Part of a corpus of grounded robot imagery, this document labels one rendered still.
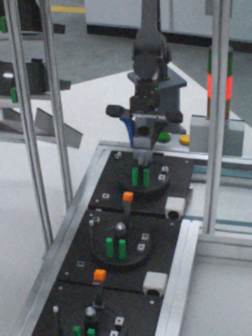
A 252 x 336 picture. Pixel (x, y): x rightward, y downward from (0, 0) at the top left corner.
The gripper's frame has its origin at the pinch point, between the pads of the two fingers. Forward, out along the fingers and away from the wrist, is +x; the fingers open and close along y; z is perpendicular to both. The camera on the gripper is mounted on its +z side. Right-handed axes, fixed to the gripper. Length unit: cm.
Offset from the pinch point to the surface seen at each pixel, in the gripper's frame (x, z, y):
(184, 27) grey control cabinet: -114, -299, -27
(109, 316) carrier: 38.3, 28.2, 2.7
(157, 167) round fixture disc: 7.4, -11.4, 2.7
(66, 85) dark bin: -10.8, 1.1, -20.5
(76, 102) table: -14, -60, -37
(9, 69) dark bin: -9.9, 26.6, -25.1
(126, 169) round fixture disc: 8.8, -9.8, -5.4
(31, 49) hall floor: -87, -291, -157
